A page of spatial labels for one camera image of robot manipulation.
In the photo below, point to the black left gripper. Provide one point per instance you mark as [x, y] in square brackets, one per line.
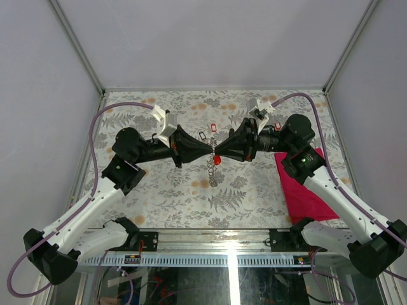
[184, 147]

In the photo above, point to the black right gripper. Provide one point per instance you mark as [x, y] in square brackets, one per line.
[242, 144]

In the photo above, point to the black key tag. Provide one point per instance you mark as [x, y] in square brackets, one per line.
[202, 135]

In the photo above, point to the large silver keyring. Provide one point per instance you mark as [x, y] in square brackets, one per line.
[210, 162]

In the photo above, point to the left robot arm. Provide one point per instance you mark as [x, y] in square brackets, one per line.
[57, 250]

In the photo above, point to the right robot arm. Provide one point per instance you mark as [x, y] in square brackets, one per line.
[373, 242]

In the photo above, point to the floral table mat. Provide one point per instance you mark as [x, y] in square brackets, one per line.
[248, 195]

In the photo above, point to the red cloth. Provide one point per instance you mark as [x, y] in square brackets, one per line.
[301, 203]

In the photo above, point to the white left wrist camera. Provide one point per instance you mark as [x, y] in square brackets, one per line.
[166, 124]

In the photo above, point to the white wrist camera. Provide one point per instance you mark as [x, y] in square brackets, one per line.
[260, 111]
[166, 124]

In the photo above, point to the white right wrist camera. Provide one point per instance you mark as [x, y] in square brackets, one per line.
[260, 111]

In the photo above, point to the aluminium mounting rail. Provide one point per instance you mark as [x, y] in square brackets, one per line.
[295, 239]

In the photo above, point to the grey slotted cable duct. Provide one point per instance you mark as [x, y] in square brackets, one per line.
[222, 260]

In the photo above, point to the left aluminium frame post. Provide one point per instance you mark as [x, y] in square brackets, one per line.
[73, 40]

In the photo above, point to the aluminium frame post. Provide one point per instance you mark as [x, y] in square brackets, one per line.
[73, 40]
[356, 34]

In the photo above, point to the right aluminium frame post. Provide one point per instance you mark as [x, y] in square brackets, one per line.
[356, 34]

